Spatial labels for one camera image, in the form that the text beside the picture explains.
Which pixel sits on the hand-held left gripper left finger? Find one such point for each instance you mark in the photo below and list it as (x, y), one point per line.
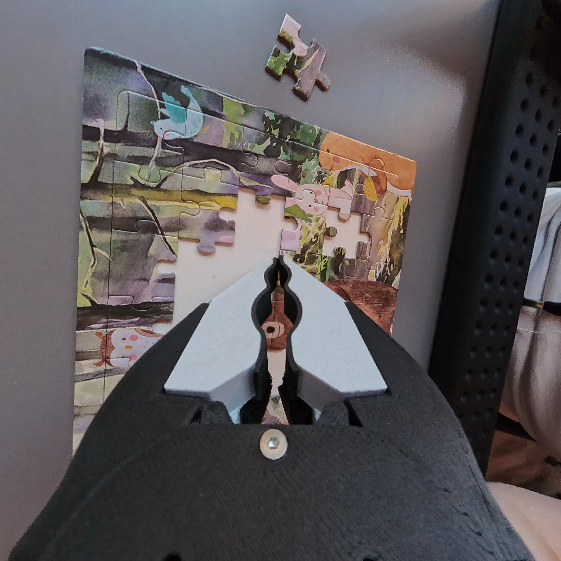
(214, 350)

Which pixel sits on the animal jigsaw puzzle board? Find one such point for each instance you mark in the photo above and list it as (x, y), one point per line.
(131, 219)

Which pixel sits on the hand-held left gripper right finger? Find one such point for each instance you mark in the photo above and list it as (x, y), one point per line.
(337, 350)

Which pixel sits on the black perforated pad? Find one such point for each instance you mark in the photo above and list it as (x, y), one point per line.
(495, 219)

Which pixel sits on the green purple pink jigsaw piece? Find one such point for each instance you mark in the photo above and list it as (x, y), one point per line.
(298, 57)

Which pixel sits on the person's left forearm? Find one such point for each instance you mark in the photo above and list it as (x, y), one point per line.
(530, 526)

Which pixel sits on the grey desk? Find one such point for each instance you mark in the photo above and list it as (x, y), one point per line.
(39, 219)

